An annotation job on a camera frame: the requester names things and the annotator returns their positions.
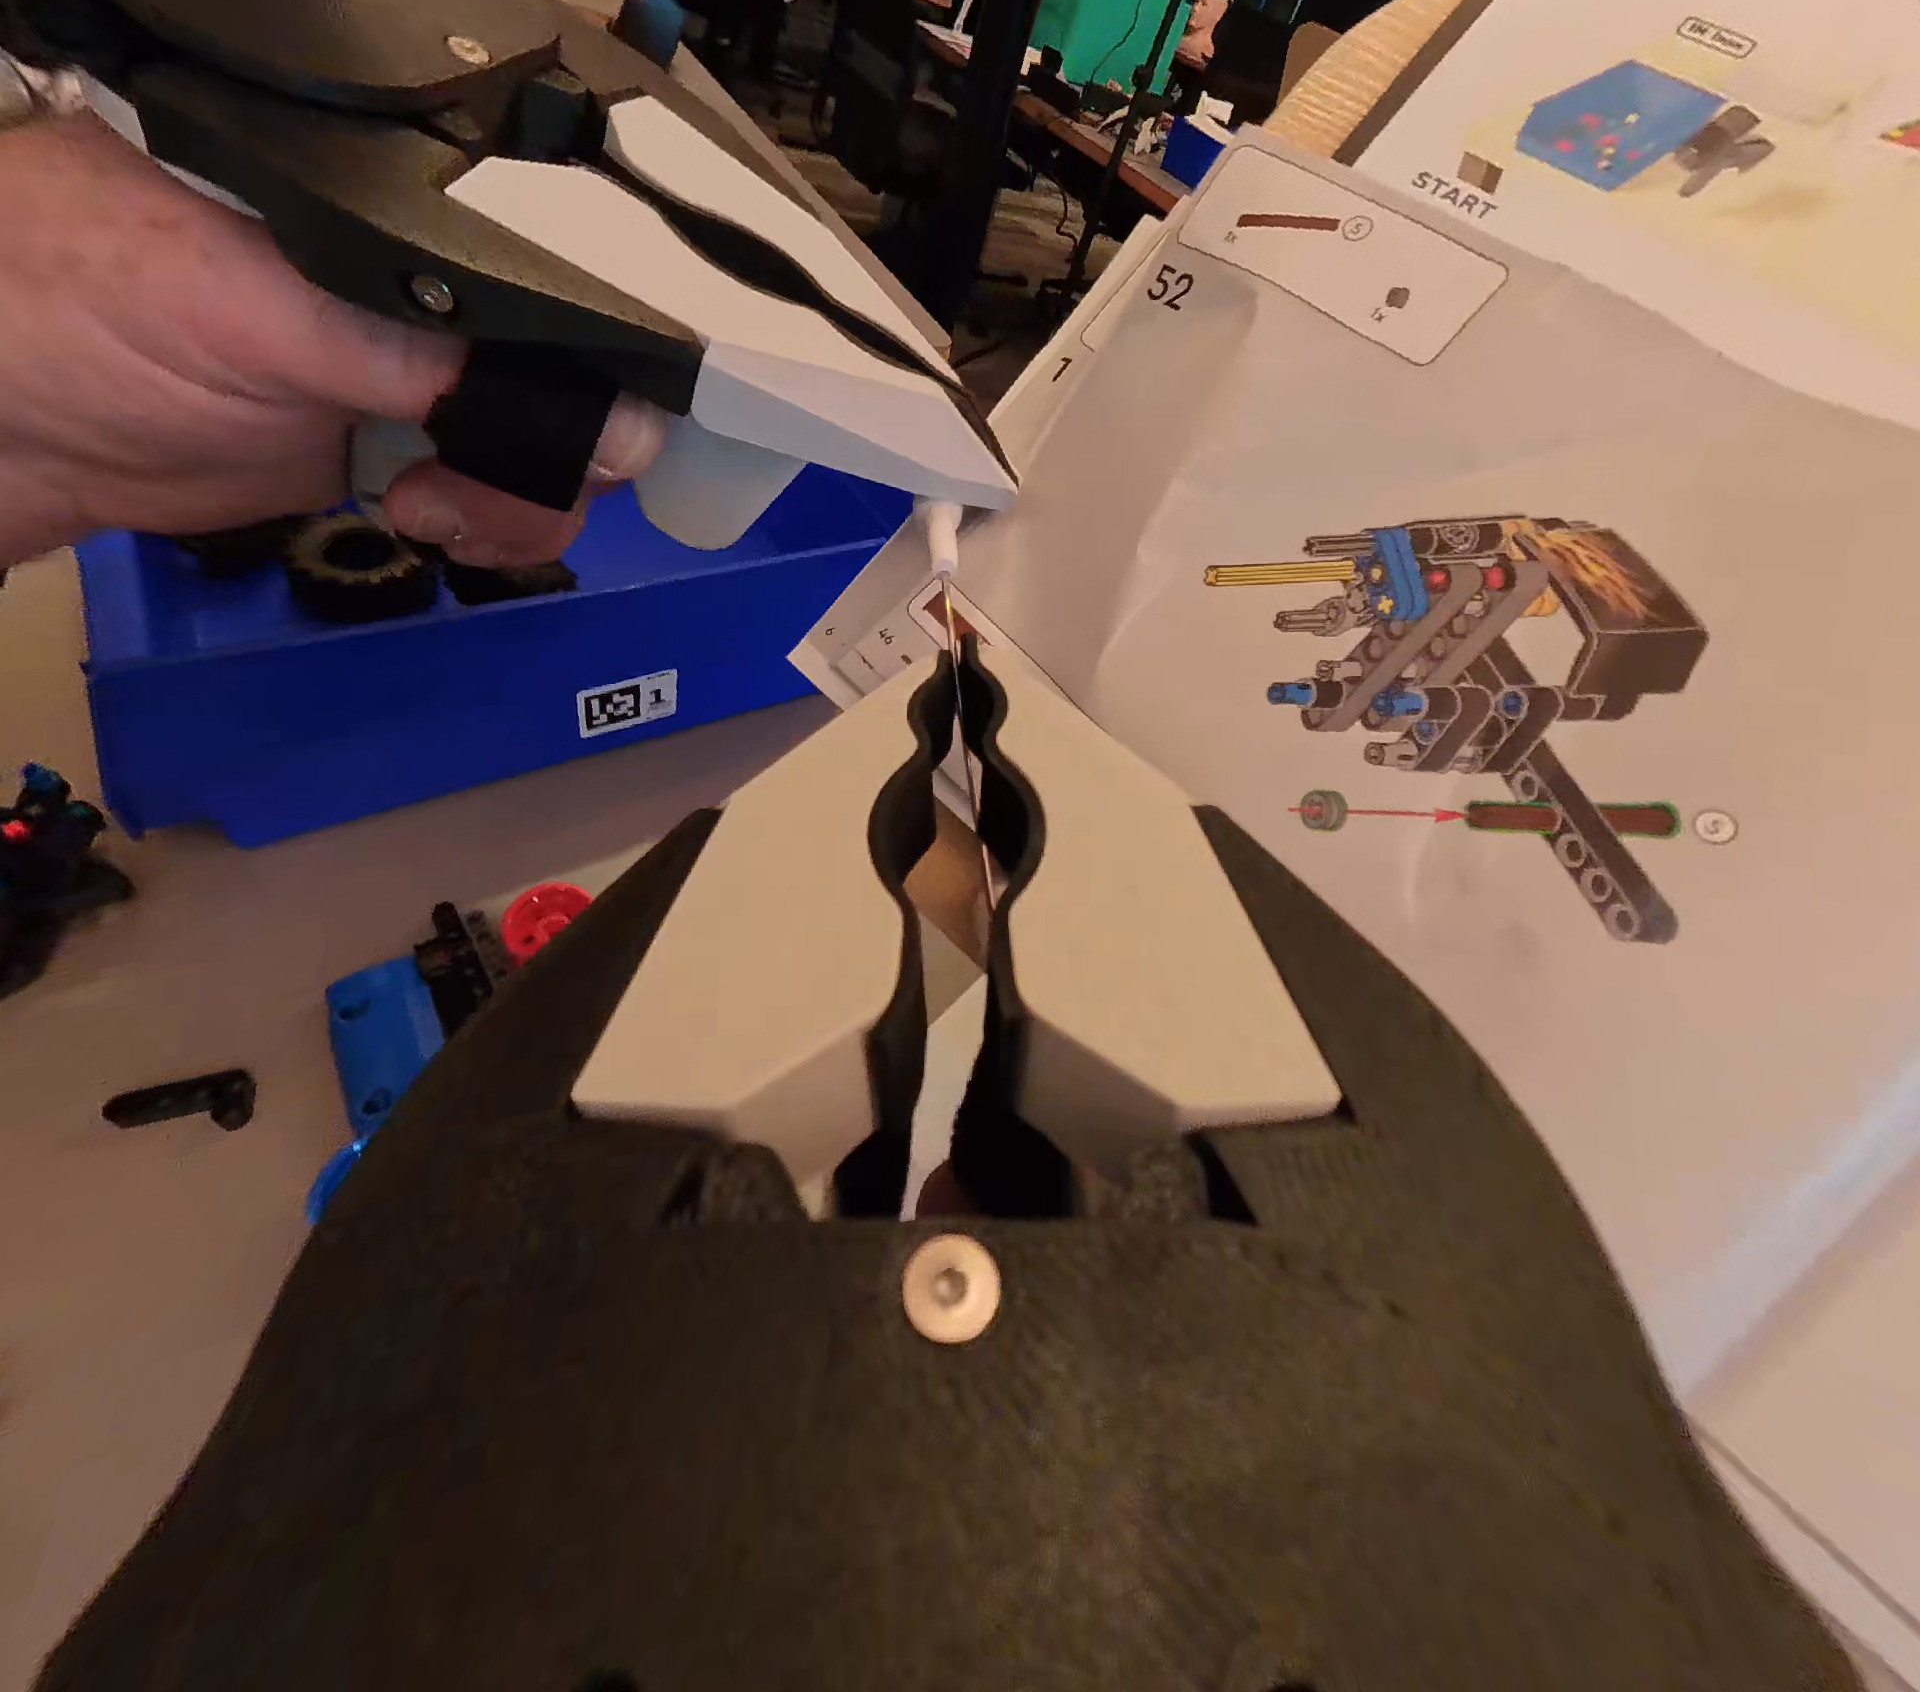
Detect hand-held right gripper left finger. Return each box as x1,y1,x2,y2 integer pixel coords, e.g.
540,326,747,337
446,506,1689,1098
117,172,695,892
570,649,953,1222

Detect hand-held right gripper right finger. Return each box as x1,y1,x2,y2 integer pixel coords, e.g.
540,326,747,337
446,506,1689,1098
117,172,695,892
950,634,1345,1222

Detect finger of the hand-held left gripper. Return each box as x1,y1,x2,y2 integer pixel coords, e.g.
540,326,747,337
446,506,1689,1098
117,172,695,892
448,156,1026,514
604,92,963,390

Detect building instruction booklet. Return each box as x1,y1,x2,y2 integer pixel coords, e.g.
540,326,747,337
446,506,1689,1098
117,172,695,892
788,126,1920,1456

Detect grey desk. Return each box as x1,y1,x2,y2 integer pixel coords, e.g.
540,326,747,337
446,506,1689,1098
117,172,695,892
0,544,1920,1692

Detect person's left hand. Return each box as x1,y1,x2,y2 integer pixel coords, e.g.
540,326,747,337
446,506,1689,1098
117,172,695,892
0,115,669,574

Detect red toy wheel hub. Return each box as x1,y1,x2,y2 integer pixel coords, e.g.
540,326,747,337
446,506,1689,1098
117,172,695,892
498,886,594,961

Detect black toy tyre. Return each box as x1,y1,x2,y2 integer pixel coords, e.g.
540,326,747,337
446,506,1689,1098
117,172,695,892
176,520,301,580
283,512,446,624
446,555,577,608

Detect blue curved panel piece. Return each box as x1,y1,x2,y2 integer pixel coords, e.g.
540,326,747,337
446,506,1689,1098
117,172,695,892
307,949,453,1231

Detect green box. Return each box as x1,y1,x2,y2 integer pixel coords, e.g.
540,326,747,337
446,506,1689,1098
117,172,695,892
1034,0,1201,97

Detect blue storage bin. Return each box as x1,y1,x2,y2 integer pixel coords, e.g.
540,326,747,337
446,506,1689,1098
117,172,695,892
75,463,918,851

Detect scattered black toy beams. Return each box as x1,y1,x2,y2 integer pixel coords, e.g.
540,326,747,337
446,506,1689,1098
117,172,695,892
102,900,515,1135

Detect small black brick assembly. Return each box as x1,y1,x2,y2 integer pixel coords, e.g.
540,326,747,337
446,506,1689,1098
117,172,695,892
0,762,139,997

